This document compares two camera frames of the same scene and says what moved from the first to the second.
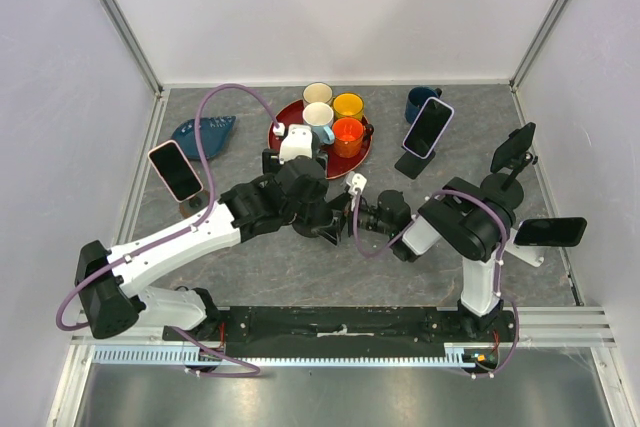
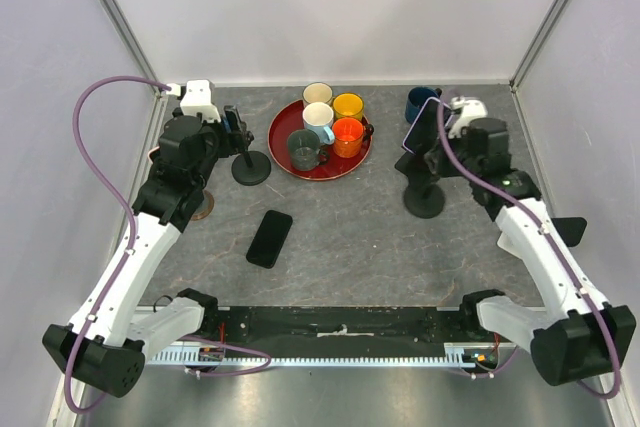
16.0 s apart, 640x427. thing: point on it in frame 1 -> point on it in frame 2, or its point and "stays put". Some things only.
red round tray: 338,167 stays put
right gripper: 343,202 -> 436,159
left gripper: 319,199 -> 232,141
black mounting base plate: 343,332 stays put
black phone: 270,160 -> 269,239
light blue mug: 319,116 stays put
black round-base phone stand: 304,231 -> 252,167
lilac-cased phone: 428,127 stays put
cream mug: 317,92 stays put
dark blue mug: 416,99 stays put
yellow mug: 348,105 stays put
